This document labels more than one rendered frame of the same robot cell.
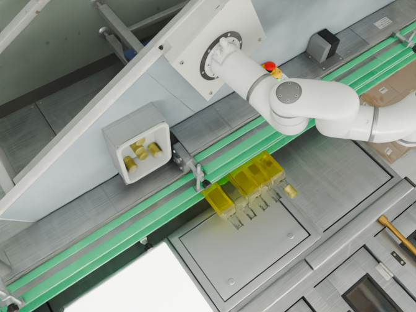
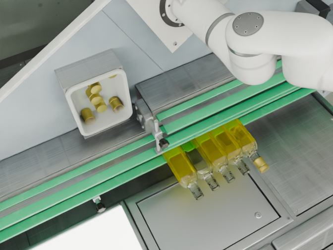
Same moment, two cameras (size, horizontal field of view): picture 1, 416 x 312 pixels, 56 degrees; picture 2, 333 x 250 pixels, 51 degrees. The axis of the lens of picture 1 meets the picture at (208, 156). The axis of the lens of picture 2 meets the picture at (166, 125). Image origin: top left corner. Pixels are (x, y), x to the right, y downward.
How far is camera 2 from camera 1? 0.29 m
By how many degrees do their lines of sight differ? 9
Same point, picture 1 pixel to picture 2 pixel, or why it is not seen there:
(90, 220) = (41, 170)
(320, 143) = (303, 122)
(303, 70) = not seen: hidden behind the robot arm
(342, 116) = (311, 52)
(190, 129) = (156, 87)
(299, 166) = (277, 143)
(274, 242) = (239, 220)
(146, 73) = (102, 12)
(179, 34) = not seen: outside the picture
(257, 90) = (216, 30)
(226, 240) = (186, 211)
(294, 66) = not seen: hidden behind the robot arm
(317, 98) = (282, 29)
